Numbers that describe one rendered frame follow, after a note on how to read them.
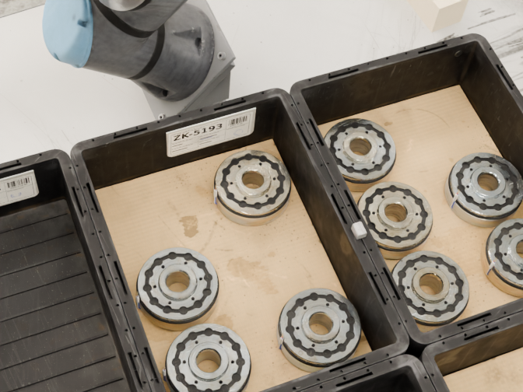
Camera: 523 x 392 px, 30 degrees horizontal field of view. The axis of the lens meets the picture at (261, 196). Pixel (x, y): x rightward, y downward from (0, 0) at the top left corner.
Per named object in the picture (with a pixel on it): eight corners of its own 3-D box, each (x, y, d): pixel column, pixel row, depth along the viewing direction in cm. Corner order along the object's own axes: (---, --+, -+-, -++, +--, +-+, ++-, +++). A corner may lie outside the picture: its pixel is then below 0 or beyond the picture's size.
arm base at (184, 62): (131, 63, 157) (82, 50, 149) (180, -15, 151) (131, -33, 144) (177, 120, 148) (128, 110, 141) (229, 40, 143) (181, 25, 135)
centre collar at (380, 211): (371, 201, 130) (372, 199, 130) (405, 194, 131) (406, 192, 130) (384, 233, 128) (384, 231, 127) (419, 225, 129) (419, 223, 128)
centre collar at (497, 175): (462, 176, 133) (463, 174, 133) (491, 162, 135) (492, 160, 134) (482, 204, 131) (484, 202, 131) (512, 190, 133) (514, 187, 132)
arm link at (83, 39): (95, 30, 148) (20, 8, 138) (150, -25, 141) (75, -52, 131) (116, 95, 143) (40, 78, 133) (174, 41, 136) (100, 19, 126)
